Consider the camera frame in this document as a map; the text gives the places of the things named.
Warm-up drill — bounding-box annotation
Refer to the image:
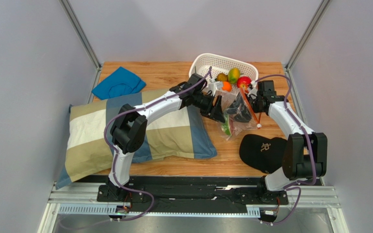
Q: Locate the right aluminium frame post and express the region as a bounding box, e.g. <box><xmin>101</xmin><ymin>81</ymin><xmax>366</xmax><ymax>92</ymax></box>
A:
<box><xmin>285</xmin><ymin>0</ymin><xmax>332</xmax><ymax>70</ymax></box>

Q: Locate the fake yellow green fruit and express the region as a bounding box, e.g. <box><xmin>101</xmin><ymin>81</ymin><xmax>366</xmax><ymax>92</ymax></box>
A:
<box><xmin>227</xmin><ymin>67</ymin><xmax>240</xmax><ymax>84</ymax></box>

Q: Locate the left aluminium frame post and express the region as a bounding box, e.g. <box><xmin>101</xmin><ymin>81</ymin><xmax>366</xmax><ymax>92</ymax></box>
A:
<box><xmin>59</xmin><ymin>0</ymin><xmax>102</xmax><ymax>69</ymax></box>

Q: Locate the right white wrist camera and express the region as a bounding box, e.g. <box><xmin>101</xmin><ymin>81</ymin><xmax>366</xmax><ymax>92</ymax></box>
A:
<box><xmin>245</xmin><ymin>81</ymin><xmax>257</xmax><ymax>97</ymax></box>

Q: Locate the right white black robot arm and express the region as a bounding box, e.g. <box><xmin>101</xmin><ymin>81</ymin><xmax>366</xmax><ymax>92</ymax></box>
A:
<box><xmin>225</xmin><ymin>77</ymin><xmax>327</xmax><ymax>192</ymax></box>

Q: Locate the fake red apple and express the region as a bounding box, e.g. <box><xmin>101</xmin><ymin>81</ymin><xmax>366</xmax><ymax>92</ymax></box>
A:
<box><xmin>236</xmin><ymin>76</ymin><xmax>252</xmax><ymax>90</ymax></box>

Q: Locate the blue folded cloth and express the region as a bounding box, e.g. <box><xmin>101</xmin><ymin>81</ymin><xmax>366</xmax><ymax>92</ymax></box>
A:
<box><xmin>92</xmin><ymin>67</ymin><xmax>146</xmax><ymax>100</ymax></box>

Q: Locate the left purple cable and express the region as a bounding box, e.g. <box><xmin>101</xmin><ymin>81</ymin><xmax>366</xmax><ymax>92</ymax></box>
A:
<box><xmin>103</xmin><ymin>66</ymin><xmax>213</xmax><ymax>222</ymax></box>

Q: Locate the aluminium slotted rail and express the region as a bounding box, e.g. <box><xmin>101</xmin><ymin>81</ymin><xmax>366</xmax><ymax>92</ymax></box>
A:
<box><xmin>57</xmin><ymin>204</ymin><xmax>261</xmax><ymax>218</ymax></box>

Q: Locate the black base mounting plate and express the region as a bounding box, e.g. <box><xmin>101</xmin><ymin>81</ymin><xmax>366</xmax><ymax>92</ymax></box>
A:
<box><xmin>73</xmin><ymin>175</ymin><xmax>290</xmax><ymax>214</ymax></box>

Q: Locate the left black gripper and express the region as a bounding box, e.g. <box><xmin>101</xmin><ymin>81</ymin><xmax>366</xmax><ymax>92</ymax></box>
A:
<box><xmin>192</xmin><ymin>92</ymin><xmax>226</xmax><ymax>124</ymax></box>

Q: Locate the white perforated plastic basket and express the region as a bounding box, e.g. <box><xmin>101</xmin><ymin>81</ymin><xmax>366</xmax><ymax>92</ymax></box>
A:
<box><xmin>188</xmin><ymin>53</ymin><xmax>259</xmax><ymax>92</ymax></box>

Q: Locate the black baseball cap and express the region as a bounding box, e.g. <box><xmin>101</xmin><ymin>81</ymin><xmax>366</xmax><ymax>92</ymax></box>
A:
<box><xmin>239</xmin><ymin>134</ymin><xmax>287</xmax><ymax>174</ymax></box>

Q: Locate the aluminium frame post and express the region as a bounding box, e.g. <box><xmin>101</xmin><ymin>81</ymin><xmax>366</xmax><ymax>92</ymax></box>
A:
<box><xmin>285</xmin><ymin>0</ymin><xmax>332</xmax><ymax>70</ymax></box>
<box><xmin>59</xmin><ymin>0</ymin><xmax>102</xmax><ymax>69</ymax></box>

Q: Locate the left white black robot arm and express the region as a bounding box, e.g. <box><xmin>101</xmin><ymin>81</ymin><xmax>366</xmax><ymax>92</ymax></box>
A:
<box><xmin>103</xmin><ymin>74</ymin><xmax>225</xmax><ymax>189</ymax></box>

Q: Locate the fake watermelon slice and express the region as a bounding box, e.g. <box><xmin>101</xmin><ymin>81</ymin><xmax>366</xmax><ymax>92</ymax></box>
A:
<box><xmin>221</xmin><ymin>121</ymin><xmax>240</xmax><ymax>136</ymax></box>

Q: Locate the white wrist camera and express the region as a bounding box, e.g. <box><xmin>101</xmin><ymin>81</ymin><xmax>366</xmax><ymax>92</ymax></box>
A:
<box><xmin>245</xmin><ymin>81</ymin><xmax>257</xmax><ymax>97</ymax></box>
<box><xmin>208</xmin><ymin>81</ymin><xmax>223</xmax><ymax>96</ymax></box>

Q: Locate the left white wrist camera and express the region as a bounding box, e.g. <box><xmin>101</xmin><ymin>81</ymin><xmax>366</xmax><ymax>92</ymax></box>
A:
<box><xmin>208</xmin><ymin>81</ymin><xmax>223</xmax><ymax>96</ymax></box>

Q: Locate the fake orange fruit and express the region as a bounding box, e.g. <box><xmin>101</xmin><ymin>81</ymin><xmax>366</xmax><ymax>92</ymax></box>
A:
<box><xmin>221</xmin><ymin>82</ymin><xmax>232</xmax><ymax>92</ymax></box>

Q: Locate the clear orange zip bag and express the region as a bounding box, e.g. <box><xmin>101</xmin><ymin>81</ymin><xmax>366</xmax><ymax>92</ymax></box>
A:
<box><xmin>219</xmin><ymin>88</ymin><xmax>262</xmax><ymax>140</ymax></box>

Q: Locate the checked blue beige pillow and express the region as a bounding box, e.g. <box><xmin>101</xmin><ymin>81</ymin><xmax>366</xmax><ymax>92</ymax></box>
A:
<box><xmin>55</xmin><ymin>89</ymin><xmax>217</xmax><ymax>189</ymax></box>

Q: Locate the fake brown potato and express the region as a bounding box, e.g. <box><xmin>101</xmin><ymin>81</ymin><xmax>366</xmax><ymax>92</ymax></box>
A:
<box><xmin>216</xmin><ymin>73</ymin><xmax>228</xmax><ymax>82</ymax></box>

